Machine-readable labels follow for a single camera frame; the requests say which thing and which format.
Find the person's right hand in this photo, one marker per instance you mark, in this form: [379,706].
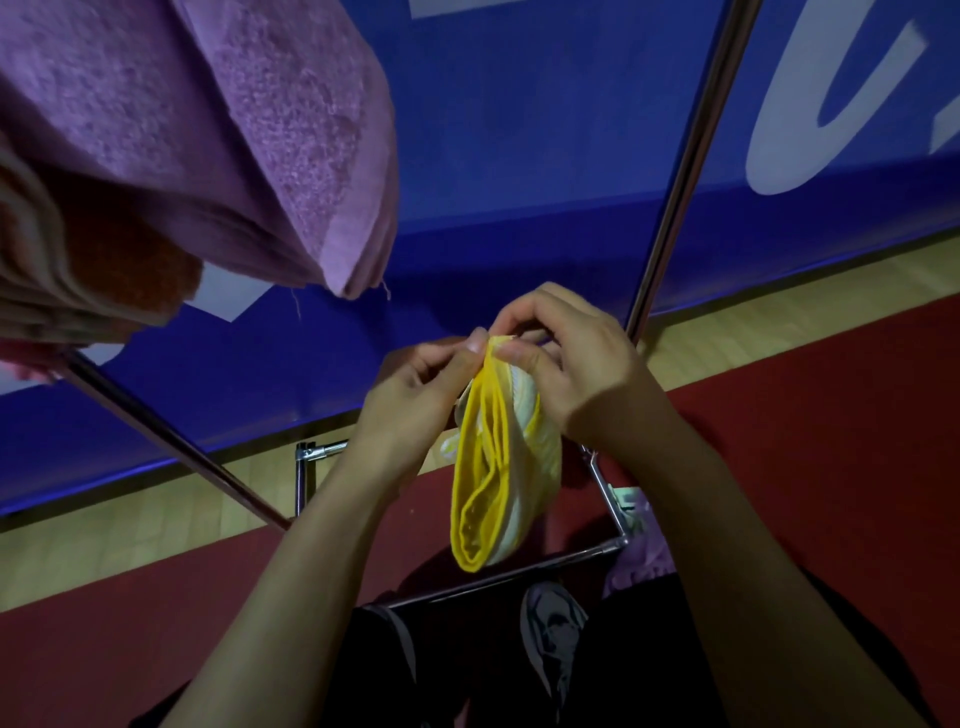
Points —
[592,360]

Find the person's left hand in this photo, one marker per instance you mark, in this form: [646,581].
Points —
[405,412]

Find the yellow white cloth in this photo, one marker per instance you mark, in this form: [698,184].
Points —
[487,465]

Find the pale green towel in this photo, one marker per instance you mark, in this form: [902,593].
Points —
[628,501]

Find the purple towel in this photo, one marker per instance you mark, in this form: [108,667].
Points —
[645,559]
[225,120]

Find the metal drying rack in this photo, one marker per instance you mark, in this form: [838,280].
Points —
[690,165]

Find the orange patterned towel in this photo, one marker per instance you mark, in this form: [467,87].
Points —
[97,262]

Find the pink towel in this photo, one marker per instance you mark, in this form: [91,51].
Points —
[30,364]

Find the person's left forearm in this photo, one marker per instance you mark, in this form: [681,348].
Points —
[277,615]

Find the person's right forearm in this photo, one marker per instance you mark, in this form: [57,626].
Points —
[772,600]

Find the person's left grey shoe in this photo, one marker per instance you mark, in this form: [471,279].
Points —
[401,637]

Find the person's grey shoe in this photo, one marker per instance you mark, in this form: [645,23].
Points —
[401,637]
[553,634]

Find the person's right grey shoe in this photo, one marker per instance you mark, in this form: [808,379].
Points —
[553,634]

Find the person's black trousers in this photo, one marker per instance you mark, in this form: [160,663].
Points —
[645,667]

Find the blue banner with white print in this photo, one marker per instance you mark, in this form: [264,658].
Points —
[555,120]

